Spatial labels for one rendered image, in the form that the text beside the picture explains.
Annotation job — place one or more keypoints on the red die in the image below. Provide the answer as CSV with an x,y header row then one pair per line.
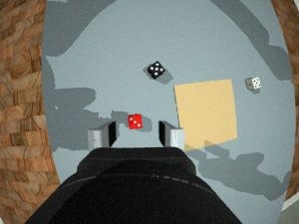
x,y
135,121

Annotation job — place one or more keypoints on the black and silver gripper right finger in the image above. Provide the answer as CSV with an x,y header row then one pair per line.
x,y
170,135

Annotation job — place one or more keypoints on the black die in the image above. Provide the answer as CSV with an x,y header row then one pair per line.
x,y
156,69

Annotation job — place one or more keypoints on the tan flat mat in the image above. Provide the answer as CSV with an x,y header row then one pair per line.
x,y
207,112

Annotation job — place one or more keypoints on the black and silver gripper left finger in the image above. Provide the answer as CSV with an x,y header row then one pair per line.
x,y
103,136

